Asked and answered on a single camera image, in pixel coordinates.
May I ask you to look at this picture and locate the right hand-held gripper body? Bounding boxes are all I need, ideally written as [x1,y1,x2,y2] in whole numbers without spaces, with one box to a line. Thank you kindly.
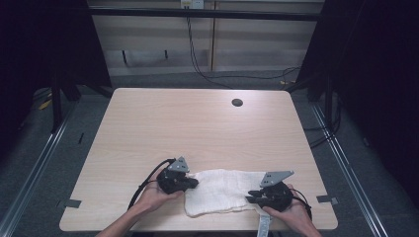
[259,170,295,212]

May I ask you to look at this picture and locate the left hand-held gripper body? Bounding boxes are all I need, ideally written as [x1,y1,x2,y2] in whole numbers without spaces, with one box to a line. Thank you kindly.
[156,156,191,196]

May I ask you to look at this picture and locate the cream cloth with white label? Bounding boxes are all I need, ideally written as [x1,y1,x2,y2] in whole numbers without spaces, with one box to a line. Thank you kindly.
[184,168,275,237]

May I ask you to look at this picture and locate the person's left hand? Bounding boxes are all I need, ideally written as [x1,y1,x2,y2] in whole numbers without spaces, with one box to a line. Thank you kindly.
[137,169,185,215]

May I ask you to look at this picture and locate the person's right hand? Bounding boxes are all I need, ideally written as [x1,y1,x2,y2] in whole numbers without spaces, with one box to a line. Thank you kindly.
[262,183,314,232]

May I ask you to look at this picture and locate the grey tape strip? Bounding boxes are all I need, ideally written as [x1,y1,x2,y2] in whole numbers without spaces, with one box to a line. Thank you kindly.
[59,198,82,209]
[316,195,340,205]

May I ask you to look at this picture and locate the black metal stand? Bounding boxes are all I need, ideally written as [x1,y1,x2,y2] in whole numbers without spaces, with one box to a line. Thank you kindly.
[323,73,334,131]
[49,73,64,134]

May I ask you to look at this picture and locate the yellow floor piece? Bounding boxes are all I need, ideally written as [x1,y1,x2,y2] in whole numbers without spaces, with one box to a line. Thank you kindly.
[38,98,53,112]

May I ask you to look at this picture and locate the dark curtain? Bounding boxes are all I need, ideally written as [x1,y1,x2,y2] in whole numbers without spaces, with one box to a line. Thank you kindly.
[295,0,419,211]
[0,0,114,166]

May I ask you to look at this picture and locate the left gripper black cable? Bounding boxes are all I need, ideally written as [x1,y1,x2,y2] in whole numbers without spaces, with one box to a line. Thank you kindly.
[126,158,176,211]

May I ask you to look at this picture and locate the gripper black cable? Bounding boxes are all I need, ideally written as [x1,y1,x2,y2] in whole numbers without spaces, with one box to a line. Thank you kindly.
[290,188,313,221]
[126,158,176,211]

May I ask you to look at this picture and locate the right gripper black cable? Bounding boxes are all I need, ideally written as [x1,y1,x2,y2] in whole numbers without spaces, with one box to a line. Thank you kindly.
[290,188,313,221]

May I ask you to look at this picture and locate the metal floor rail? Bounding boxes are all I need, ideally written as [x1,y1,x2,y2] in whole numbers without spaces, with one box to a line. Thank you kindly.
[310,103,390,237]
[0,102,79,237]

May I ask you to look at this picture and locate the black floor cables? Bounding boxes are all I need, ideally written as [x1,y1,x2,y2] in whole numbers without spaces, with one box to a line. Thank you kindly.
[302,93,343,150]

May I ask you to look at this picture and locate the black wall cable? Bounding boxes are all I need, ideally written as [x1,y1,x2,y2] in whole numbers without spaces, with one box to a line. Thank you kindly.
[185,7,301,91]

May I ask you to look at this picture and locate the black horizontal frame bar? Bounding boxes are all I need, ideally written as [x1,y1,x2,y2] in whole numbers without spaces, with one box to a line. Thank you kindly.
[88,7,323,23]

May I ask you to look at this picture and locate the white wall socket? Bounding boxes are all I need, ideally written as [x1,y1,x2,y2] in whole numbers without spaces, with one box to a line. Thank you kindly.
[180,0,206,10]

